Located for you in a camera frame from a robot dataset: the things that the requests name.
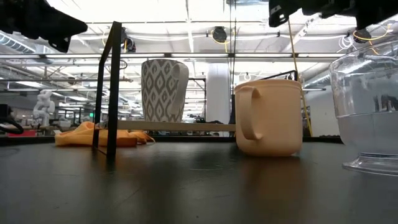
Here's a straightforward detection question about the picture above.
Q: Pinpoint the black aluminium table frame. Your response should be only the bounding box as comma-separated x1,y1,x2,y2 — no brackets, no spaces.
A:
0,134,343,146

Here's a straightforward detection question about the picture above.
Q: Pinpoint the black ceiling cable reel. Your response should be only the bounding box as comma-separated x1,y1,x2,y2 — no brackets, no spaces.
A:
352,27,373,44
210,26,229,45
121,27,137,54

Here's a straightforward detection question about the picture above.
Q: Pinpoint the flat red object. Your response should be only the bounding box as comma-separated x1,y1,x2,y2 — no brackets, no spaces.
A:
7,129,37,138

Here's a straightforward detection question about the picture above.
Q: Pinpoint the clear glass footed cup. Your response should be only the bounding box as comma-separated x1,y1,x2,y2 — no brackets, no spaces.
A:
328,39,398,177

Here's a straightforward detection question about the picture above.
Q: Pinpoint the white grey patterned mug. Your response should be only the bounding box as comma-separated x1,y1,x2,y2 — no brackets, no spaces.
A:
141,58,190,123

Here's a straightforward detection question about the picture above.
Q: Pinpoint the orange cloth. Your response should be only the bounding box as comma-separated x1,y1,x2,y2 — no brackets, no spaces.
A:
55,121,155,147

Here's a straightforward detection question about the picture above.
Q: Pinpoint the black cable loop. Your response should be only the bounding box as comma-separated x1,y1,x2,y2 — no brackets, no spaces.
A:
0,116,25,136

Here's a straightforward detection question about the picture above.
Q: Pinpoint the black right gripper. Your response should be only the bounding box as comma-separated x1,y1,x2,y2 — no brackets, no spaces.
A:
268,0,359,29

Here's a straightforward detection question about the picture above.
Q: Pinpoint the wooden shelf with black frame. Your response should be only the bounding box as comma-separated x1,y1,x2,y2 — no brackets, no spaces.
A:
92,21,300,158

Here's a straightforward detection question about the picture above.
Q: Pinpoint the peach mug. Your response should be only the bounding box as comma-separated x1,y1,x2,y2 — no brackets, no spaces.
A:
233,78,304,157

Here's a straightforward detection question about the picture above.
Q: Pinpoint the yellow cable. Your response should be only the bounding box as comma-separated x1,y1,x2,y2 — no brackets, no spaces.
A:
286,18,313,138

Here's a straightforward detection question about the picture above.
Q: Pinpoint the white robot figure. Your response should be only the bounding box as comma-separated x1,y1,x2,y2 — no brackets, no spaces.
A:
32,89,57,127

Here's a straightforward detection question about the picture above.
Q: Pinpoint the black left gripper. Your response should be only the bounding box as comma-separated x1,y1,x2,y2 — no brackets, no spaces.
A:
0,0,89,54

